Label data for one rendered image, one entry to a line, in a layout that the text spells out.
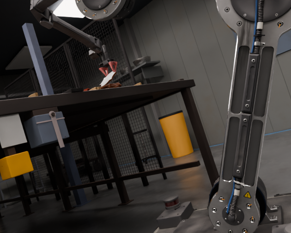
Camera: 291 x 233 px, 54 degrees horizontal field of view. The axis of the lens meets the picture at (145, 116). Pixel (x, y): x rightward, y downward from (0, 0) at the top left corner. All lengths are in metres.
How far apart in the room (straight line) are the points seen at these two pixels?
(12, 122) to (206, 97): 4.40
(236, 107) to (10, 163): 0.80
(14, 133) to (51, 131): 0.15
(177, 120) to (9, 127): 4.04
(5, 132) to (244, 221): 0.88
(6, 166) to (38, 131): 0.19
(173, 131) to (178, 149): 0.33
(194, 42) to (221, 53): 0.57
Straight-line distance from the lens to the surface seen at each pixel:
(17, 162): 1.16
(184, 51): 5.50
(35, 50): 3.96
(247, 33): 0.82
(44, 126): 1.25
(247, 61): 0.82
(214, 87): 5.20
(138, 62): 5.46
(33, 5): 1.70
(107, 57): 1.96
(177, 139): 5.03
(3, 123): 1.21
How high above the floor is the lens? 0.64
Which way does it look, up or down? 3 degrees up
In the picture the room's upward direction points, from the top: 18 degrees counter-clockwise
